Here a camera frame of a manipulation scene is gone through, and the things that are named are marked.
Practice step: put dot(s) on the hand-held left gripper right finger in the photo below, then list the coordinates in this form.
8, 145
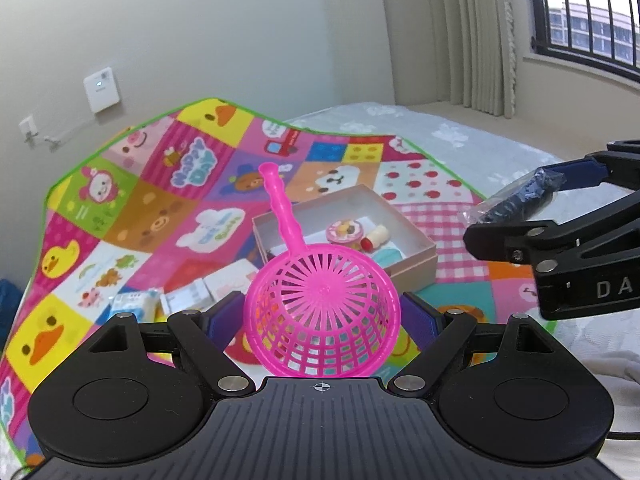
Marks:
422, 320

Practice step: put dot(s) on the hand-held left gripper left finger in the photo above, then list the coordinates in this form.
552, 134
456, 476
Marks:
222, 317

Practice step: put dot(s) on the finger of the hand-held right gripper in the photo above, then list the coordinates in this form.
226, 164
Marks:
525, 242
585, 172

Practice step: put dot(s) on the black item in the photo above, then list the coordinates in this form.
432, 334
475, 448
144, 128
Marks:
520, 200

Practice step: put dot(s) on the pink cardboard box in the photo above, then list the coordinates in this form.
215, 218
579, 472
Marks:
420, 262

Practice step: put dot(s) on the teal toy piece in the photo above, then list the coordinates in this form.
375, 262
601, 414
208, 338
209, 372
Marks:
387, 258

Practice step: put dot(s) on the blue white packet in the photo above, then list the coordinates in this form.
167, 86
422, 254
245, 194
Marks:
132, 302

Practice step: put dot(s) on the white toy bottle red cap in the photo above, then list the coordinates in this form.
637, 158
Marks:
376, 235

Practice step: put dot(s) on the pink plastic toy strainer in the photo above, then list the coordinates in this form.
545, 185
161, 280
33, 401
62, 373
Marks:
320, 290

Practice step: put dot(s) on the pink toy donut plate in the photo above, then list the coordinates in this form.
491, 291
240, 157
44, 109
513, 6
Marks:
345, 230

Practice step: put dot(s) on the white tissue packet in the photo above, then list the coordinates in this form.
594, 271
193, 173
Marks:
227, 280

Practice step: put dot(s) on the white patterned bed cover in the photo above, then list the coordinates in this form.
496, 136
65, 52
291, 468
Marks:
475, 145

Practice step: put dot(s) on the colourful cartoon play mat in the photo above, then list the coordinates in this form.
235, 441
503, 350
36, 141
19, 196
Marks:
150, 230

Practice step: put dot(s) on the window with black railing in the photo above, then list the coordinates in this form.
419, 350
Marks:
575, 20

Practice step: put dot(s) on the beige curtain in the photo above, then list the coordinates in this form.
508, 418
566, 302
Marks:
450, 35

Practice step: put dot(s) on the blue cloth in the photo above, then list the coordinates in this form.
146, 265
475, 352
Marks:
7, 305

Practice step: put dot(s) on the white wall device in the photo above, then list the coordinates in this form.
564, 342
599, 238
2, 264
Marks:
102, 90

